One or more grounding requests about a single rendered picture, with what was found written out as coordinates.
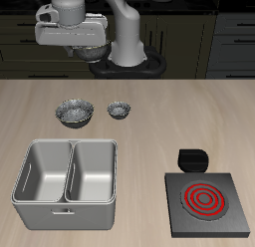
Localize round black knob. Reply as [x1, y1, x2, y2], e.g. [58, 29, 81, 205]
[177, 147, 210, 173]

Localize dark grey stove plate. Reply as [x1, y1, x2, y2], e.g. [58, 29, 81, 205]
[164, 172, 251, 239]

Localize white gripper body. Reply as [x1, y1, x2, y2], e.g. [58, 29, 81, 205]
[34, 13, 110, 47]

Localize white basket with two bins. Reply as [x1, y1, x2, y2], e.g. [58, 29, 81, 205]
[10, 138, 120, 232]

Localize dark kitchen cupboards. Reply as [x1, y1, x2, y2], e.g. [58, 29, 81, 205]
[0, 0, 255, 81]

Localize flat black base plate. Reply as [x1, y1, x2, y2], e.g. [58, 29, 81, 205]
[88, 46, 167, 80]

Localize small speckled grey bowl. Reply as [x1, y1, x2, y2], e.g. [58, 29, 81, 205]
[106, 101, 132, 121]

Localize dark grey drawer unit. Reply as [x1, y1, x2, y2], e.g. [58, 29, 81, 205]
[205, 11, 255, 81]

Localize medium speckled grey bowl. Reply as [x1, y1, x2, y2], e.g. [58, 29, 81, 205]
[71, 41, 112, 64]

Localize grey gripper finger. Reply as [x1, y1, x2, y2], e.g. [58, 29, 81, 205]
[64, 45, 75, 58]

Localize large speckled grey bowl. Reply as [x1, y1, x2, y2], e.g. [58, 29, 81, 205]
[55, 98, 96, 128]

